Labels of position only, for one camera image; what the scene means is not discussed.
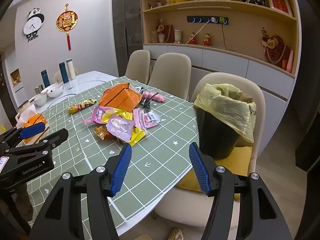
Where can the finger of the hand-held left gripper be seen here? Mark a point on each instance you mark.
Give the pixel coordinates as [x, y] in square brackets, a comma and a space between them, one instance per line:
[53, 137]
[31, 130]

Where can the gold red candy wrapper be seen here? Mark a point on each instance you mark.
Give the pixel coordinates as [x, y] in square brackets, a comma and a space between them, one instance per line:
[80, 106]

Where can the red doll figurine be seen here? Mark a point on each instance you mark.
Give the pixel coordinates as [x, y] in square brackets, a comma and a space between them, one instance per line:
[192, 39]
[207, 40]

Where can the orange paper bag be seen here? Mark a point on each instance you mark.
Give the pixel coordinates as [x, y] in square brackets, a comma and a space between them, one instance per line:
[120, 97]

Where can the white cabinet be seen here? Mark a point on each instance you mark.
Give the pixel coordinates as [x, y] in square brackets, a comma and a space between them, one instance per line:
[220, 62]

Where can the orange food box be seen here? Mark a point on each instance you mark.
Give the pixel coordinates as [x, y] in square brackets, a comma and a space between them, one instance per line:
[35, 120]

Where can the red framed picture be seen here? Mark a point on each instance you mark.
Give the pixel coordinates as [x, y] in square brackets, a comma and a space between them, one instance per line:
[279, 3]

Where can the pink candy wrapper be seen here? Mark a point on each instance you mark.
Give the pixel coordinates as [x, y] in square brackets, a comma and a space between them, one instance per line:
[155, 96]

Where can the black trash bin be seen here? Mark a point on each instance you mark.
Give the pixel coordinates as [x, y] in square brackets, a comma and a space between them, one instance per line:
[217, 135]

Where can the white plastic bag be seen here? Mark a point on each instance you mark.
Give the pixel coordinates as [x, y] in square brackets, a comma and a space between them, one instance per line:
[23, 116]

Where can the beige chair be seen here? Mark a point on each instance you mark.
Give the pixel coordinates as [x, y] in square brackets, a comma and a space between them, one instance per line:
[170, 72]
[200, 205]
[137, 65]

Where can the red gold knot ornament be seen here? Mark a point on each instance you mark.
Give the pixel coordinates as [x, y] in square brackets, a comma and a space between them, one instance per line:
[67, 21]

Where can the pink white packet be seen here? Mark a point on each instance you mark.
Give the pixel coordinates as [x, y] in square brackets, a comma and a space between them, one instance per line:
[147, 118]

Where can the black power strip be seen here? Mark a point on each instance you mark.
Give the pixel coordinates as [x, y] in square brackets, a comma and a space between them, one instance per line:
[200, 20]

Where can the yellow wrapper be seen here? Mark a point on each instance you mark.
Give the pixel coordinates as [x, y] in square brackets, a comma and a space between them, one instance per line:
[137, 136]

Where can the white bowl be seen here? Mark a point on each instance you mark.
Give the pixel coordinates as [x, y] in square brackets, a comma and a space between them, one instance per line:
[40, 101]
[55, 93]

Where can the yellow cushion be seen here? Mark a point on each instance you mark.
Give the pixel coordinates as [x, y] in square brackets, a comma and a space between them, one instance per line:
[240, 160]

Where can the yellow toy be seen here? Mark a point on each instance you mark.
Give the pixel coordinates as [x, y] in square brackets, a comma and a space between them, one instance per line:
[177, 0]

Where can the white thermos bottle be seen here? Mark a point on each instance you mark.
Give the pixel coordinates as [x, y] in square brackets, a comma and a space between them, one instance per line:
[71, 70]

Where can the translucent pink wrapper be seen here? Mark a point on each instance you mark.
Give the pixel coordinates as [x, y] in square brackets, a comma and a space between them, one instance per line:
[120, 127]

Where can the dark glass cabinet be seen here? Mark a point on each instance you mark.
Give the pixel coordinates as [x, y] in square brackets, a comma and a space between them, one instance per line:
[127, 25]

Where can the steel cup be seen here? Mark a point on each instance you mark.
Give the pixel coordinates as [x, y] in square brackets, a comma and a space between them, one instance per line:
[38, 90]

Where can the wooden chopstick pair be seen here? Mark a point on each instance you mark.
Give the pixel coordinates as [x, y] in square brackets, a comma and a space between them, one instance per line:
[41, 133]

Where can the panda wall clock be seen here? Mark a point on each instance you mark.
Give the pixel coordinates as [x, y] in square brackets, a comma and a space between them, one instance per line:
[33, 25]

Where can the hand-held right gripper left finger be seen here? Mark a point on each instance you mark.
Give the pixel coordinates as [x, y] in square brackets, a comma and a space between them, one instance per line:
[122, 170]

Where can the green checked tablecloth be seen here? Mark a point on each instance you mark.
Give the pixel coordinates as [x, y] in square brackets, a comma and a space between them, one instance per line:
[150, 155]

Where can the small flower gift bag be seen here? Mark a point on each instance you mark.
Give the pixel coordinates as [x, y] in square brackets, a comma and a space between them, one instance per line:
[166, 32]

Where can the beige woven object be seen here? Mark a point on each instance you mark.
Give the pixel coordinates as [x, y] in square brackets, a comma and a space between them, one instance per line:
[176, 234]

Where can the large flower pearl bag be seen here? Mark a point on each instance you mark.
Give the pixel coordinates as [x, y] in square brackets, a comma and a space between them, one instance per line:
[277, 48]

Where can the yellow plastic bin liner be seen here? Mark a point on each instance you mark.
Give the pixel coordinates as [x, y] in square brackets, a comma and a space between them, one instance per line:
[225, 105]

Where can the pink bottle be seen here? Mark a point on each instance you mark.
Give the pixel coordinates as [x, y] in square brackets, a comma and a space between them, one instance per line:
[290, 62]

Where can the tall blue thermos bottle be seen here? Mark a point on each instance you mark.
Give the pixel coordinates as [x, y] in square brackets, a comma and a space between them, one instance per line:
[64, 73]

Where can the small red box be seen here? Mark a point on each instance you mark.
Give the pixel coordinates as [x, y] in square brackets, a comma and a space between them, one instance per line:
[284, 64]

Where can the black wrapper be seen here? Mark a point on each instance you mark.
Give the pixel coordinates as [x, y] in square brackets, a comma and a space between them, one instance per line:
[145, 101]

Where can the pink yellow snack packet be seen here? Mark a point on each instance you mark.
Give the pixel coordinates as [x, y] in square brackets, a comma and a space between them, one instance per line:
[101, 115]

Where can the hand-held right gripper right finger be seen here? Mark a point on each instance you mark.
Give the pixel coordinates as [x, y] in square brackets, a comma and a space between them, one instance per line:
[198, 170]

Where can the short blue thermos bottle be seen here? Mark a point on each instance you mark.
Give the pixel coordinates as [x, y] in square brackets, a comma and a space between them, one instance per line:
[46, 80]

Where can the orange snack packet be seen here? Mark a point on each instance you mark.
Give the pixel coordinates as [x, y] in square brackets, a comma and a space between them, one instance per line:
[101, 132]

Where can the wooden shelf unit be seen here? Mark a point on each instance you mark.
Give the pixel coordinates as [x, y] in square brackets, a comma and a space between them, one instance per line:
[250, 32]

